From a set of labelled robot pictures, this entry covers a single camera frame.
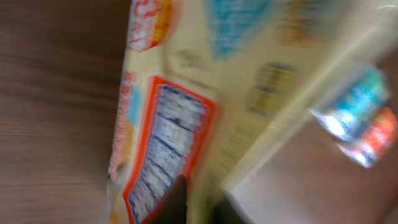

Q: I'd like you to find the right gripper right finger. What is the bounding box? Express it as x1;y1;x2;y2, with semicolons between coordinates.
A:
213;198;248;224

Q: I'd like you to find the green tissue pack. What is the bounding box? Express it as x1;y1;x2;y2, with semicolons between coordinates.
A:
311;67;390;142

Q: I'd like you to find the yellow snack bag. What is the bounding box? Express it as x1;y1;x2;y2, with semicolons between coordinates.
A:
106;0;397;223

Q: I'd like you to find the orange small carton box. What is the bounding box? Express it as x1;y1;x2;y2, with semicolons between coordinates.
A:
336;107;397;168

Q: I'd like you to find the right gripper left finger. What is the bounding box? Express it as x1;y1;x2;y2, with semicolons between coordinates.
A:
152;175;187;224

